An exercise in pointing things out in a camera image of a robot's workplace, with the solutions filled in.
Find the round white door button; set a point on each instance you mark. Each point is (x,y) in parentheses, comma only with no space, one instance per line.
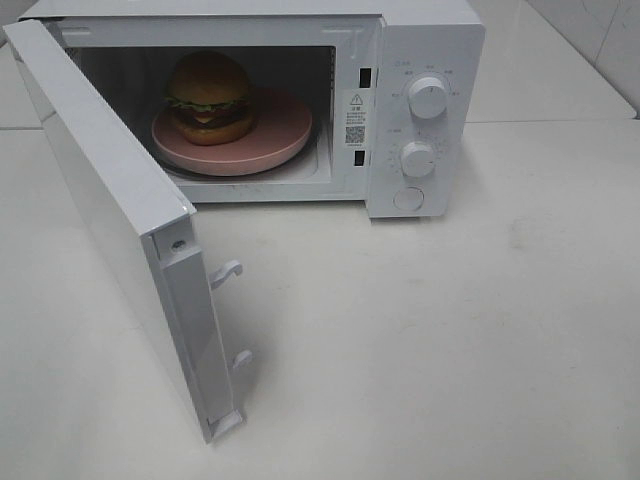
(409,199)

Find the pink round plate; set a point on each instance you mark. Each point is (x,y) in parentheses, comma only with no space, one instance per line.
(274,105)

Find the white microwave door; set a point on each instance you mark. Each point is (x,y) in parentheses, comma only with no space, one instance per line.
(141,223)

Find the burger with lettuce and cheese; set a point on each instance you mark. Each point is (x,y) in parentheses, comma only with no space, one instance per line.
(209,99)

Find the glass microwave turntable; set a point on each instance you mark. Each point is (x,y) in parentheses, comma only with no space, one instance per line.
(315,145)

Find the white lower timer knob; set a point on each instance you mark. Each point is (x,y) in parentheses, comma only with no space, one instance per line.
(417,159)

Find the white warning label sticker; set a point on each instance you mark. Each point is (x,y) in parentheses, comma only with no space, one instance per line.
(355,117)

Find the white microwave oven body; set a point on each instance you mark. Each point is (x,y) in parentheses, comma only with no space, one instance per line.
(314,50)

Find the white upper power knob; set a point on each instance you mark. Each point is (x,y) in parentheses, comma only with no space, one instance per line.
(427,96)

